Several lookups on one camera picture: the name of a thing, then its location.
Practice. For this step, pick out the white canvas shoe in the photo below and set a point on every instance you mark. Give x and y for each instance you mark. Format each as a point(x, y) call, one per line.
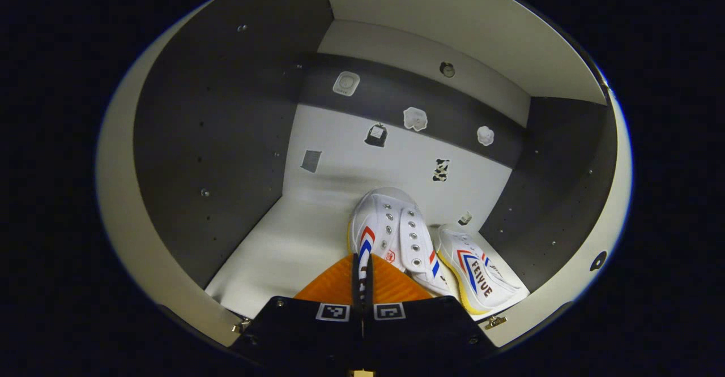
point(481, 275)
point(385, 218)

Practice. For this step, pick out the white grey shoe cabinet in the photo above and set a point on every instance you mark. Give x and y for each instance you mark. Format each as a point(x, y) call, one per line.
point(226, 139)

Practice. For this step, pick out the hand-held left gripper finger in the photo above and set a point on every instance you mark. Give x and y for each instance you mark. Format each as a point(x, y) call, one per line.
point(357, 286)
point(368, 286)

